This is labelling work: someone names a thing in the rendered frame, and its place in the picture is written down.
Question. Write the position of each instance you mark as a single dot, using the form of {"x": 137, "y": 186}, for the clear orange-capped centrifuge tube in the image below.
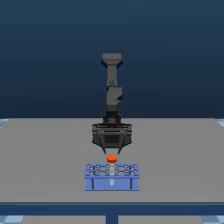
{"x": 112, "y": 170}

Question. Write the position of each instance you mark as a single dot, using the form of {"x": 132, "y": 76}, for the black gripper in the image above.
{"x": 112, "y": 130}

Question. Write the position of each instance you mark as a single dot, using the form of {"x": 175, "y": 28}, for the blue tube rack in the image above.
{"x": 112, "y": 180}

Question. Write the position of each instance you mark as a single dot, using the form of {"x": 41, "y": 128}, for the dark six-joint robot arm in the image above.
{"x": 112, "y": 86}

